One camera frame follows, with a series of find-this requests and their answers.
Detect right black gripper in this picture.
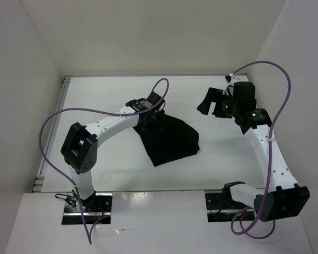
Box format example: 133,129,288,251
197,87,240,119

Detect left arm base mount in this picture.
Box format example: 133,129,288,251
55,193,113,225

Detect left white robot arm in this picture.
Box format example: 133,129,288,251
60,92,165,212

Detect purple cable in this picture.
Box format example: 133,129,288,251
225,60,292,239
39,78,170,245

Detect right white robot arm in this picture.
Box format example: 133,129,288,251
197,81,310,222

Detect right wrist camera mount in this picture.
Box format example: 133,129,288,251
222,73,240,95

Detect black skirt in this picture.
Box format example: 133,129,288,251
134,114,200,167

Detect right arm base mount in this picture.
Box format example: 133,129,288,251
205,192,245,223

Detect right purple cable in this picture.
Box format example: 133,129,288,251
225,60,292,239

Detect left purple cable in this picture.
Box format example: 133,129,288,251
39,78,170,245

